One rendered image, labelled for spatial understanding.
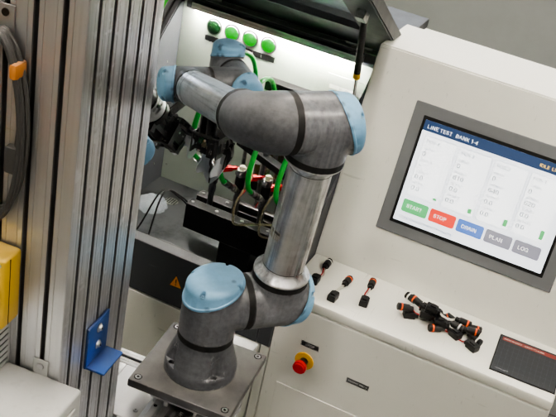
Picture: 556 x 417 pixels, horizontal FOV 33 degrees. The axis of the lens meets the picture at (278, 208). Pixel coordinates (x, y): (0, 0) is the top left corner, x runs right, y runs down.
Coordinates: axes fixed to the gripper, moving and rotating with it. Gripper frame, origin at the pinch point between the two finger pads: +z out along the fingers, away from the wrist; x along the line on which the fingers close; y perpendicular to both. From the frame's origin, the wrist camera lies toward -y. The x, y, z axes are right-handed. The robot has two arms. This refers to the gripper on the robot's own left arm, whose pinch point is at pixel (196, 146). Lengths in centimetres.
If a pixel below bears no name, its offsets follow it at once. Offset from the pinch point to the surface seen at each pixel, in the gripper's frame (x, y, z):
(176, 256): 0.2, 26.3, 13.6
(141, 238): -10.9, 25.6, 10.6
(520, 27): -70, -261, 309
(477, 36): -96, -251, 309
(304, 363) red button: 38, 37, 33
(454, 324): 69, 14, 38
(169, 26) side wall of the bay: -34.0, -36.0, 3.7
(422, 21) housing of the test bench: 24, -71, 36
